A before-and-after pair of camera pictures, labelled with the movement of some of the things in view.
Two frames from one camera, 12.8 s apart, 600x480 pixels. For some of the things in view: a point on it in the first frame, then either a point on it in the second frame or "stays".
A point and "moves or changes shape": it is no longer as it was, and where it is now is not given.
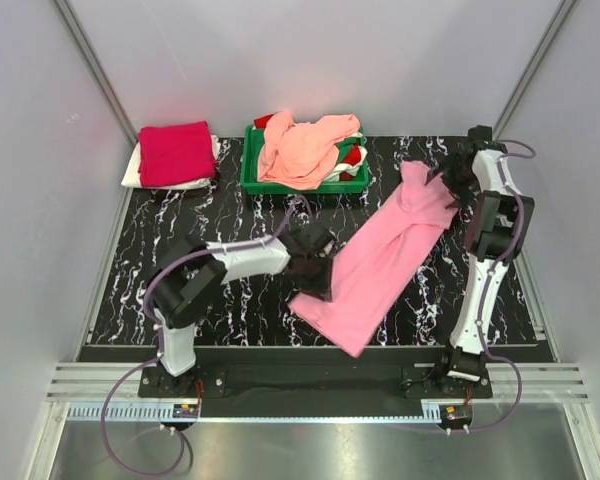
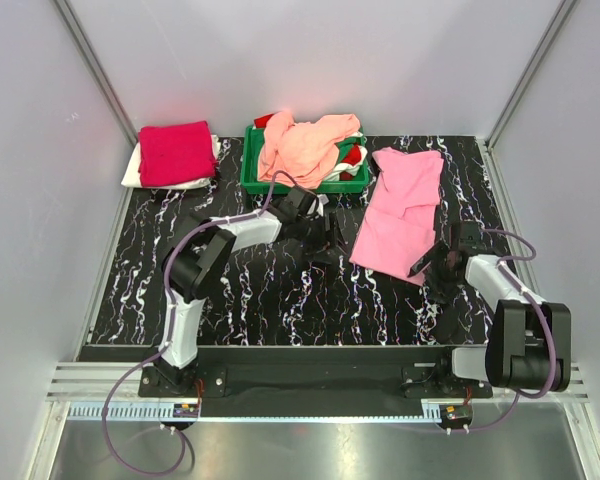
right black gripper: (460, 194) -> (442, 290)
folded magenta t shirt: (175, 153) stays
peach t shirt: (298, 155) stays
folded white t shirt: (132, 175) stays
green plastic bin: (249, 183) stays
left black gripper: (322, 287) -> (323, 236)
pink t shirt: (378, 260) moves or changes shape
